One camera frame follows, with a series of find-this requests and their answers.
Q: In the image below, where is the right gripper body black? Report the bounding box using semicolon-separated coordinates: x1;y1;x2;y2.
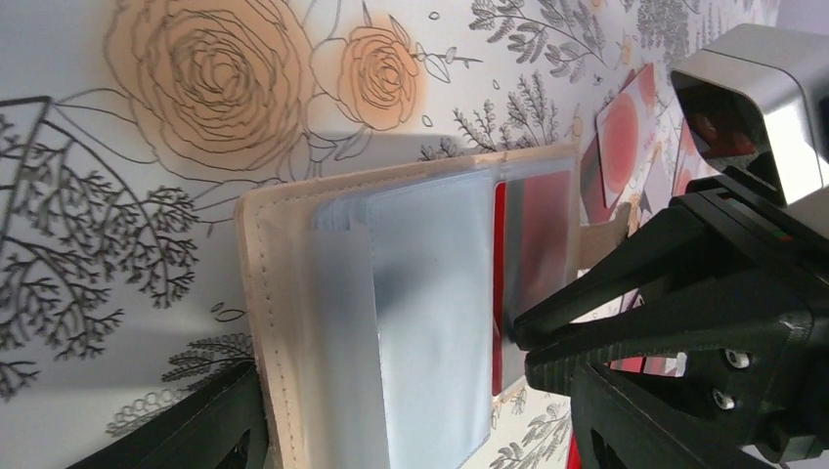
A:
670;168;828;463

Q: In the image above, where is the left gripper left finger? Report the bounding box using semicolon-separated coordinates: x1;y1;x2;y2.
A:
72;362;269;469

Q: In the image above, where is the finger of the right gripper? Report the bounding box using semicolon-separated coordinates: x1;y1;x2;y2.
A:
513;203;764;353
525;269;813;445

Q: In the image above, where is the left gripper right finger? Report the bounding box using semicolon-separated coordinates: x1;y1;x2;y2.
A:
571;362;777;468

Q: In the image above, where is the beige card holder wallet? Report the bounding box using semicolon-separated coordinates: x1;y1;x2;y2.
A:
235;146;631;468

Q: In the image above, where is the red card centre pile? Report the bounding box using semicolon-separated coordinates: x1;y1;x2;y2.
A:
566;290;687;469

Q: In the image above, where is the clear card red dot right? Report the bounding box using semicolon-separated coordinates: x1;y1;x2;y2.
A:
673;120;720;196

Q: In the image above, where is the clear card red dot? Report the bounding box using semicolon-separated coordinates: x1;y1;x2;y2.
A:
673;120;720;196
596;64;658;208

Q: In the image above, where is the clear card red dot left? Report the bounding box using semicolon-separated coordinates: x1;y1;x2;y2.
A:
596;64;658;208

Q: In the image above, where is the floral patterned table mat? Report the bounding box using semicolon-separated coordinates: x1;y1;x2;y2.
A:
1;1;780;468

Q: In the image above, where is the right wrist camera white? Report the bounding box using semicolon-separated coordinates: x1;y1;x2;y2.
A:
670;23;828;206

